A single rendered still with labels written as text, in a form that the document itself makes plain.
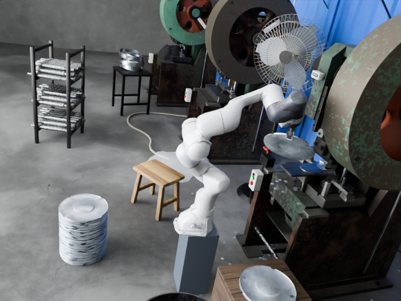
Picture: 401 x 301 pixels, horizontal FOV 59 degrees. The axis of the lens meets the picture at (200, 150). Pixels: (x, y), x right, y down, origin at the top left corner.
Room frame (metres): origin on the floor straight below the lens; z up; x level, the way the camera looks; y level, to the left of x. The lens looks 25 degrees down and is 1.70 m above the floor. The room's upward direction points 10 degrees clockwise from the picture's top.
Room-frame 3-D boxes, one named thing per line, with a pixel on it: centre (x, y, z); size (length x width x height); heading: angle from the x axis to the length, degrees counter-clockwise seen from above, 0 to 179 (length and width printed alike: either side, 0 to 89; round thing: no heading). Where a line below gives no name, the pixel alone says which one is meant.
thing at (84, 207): (1.80, 0.65, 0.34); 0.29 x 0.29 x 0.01
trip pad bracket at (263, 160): (2.21, -0.46, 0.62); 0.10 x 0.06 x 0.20; 22
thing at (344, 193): (1.85, -0.86, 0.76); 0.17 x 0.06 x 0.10; 22
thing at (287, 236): (2.01, -0.80, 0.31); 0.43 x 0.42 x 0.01; 22
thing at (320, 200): (2.01, -0.79, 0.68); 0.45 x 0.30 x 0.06; 22
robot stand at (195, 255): (1.66, -0.07, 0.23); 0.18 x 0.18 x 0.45; 18
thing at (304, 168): (1.94, -0.63, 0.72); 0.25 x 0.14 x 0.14; 112
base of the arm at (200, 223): (1.65, -0.03, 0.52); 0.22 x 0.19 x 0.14; 108
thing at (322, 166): (2.01, -0.79, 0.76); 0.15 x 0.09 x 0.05; 22
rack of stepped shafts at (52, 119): (3.35, 1.49, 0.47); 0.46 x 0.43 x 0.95; 92
